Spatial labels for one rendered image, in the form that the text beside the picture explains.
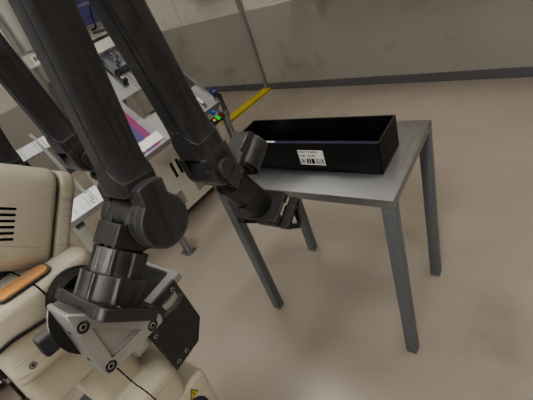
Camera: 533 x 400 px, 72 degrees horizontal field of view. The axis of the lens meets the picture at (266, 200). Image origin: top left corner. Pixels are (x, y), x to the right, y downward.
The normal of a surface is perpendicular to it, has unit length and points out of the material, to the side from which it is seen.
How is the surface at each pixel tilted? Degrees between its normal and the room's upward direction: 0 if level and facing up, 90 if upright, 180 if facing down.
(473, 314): 0
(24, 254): 94
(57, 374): 90
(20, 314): 90
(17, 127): 90
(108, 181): 82
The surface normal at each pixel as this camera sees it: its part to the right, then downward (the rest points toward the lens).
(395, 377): -0.31, -0.77
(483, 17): -0.58, 0.62
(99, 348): 0.80, 0.10
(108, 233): -0.57, -0.23
